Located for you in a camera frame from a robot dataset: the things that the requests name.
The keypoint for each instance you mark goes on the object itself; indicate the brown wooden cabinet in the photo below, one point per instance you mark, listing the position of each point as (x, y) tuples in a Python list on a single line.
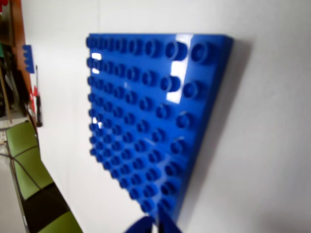
[(19, 29)]

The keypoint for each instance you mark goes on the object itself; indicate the small red object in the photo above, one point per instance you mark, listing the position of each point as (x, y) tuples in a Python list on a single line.
[(34, 93)]

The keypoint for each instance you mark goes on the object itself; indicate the small blue studded brick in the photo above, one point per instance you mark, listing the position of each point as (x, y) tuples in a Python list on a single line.
[(28, 58)]

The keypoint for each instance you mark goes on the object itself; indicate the blue 8x8 studded plate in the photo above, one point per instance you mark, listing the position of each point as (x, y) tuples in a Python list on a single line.
[(136, 109)]

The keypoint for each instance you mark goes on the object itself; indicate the white foam board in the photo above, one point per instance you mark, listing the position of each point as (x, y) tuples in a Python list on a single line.
[(267, 121)]

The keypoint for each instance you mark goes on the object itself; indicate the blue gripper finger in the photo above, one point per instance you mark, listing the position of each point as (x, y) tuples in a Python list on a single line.
[(143, 227), (170, 228)]

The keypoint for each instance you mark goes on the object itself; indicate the green chair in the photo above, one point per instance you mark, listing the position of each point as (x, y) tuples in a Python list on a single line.
[(22, 145)]

